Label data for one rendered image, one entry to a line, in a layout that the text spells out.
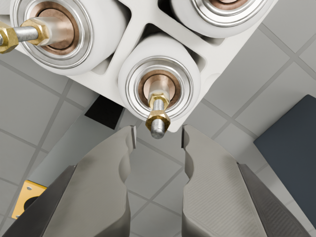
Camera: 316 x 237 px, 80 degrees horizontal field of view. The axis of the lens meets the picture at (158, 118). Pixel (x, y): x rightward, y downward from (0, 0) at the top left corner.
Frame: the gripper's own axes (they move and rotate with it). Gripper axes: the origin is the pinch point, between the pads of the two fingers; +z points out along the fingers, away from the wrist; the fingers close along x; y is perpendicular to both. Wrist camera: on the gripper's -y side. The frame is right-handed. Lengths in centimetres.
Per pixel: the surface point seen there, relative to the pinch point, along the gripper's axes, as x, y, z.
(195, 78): 3.9, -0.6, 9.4
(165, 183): 0, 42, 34
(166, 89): 0.7, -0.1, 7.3
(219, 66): 8.4, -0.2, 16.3
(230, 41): 9.4, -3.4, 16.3
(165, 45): 0.7, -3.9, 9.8
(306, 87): 35, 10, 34
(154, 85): -0.5, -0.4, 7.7
